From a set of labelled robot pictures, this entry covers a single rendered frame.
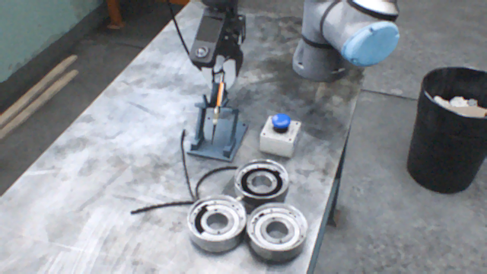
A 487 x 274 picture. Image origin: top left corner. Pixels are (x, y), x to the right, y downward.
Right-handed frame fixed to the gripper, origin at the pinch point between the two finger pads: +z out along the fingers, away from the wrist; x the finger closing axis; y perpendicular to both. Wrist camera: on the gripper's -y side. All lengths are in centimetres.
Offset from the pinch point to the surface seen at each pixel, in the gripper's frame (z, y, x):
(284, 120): 4.5, -0.9, -14.3
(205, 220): 9.0, -27.1, -5.9
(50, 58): 88, 119, 141
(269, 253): 9.1, -30.7, -18.7
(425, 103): 53, 83, -52
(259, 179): 10.2, -13.3, -12.4
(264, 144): 9.5, -3.7, -10.8
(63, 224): 12.0, -33.0, 19.6
